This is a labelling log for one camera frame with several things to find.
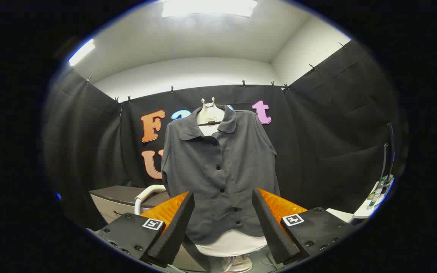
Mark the row of black cloth clips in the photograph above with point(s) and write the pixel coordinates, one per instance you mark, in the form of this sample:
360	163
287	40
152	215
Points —
172	90

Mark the thin black stand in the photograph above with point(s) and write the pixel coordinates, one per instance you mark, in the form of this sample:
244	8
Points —
385	159

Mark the white garment steamer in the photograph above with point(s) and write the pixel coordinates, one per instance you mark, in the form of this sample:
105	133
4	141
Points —
144	193

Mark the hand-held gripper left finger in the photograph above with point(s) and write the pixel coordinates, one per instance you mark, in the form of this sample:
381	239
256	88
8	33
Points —
176	231

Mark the white side table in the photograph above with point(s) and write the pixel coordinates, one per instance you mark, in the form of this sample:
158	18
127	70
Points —
340	214

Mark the clear bottle green cap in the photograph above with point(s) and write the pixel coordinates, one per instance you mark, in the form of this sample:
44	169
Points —
378	191

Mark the white garment form stand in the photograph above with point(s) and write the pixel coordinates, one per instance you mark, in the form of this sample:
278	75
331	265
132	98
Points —
210	113

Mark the grey drawer cabinet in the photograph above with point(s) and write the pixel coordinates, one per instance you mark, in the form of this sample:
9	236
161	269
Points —
120	193

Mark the ceiling light panel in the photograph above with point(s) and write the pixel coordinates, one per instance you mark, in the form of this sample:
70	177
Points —
209	7

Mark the grey button-up shirt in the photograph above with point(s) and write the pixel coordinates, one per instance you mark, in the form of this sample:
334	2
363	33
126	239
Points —
211	170

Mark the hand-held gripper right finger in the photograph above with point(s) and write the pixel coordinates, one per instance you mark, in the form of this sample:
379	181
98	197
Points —
275	235

